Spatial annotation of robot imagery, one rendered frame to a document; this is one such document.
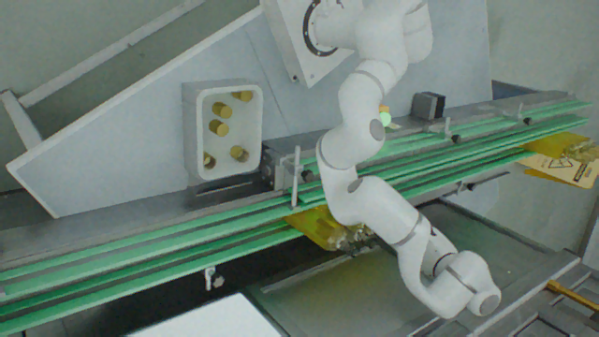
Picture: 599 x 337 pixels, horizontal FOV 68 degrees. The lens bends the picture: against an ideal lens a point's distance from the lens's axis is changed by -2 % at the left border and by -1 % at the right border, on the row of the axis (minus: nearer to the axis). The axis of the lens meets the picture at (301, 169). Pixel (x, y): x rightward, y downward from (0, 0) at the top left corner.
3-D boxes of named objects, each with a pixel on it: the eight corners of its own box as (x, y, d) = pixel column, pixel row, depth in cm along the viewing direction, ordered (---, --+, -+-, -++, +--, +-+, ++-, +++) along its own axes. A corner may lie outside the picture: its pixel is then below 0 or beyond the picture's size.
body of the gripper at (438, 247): (459, 285, 105) (429, 258, 114) (467, 248, 101) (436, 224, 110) (432, 291, 102) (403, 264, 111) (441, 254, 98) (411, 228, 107)
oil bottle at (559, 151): (516, 146, 197) (583, 168, 177) (519, 134, 195) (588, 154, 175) (522, 144, 200) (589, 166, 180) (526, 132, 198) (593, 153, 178)
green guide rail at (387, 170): (286, 191, 121) (305, 203, 115) (287, 187, 120) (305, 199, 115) (572, 115, 223) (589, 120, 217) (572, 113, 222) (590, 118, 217)
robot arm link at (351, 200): (441, 174, 88) (393, 189, 101) (363, 101, 83) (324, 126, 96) (406, 242, 80) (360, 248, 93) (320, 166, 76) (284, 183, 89)
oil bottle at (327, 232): (281, 218, 124) (332, 256, 108) (282, 200, 122) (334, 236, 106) (297, 213, 127) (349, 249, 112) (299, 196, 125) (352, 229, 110)
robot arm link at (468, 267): (452, 298, 85) (487, 260, 84) (418, 266, 94) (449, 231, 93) (486, 325, 93) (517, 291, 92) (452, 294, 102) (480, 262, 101)
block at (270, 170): (258, 183, 123) (272, 192, 118) (259, 150, 119) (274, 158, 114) (269, 180, 125) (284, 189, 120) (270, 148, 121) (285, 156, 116)
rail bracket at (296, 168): (272, 198, 119) (301, 218, 110) (275, 138, 112) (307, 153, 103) (282, 196, 120) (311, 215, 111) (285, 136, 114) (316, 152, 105)
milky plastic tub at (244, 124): (184, 169, 114) (199, 183, 108) (182, 82, 106) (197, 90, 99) (243, 157, 124) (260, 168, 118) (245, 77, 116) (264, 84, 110)
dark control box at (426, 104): (410, 113, 164) (428, 120, 158) (413, 92, 161) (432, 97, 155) (424, 111, 168) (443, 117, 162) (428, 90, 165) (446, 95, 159)
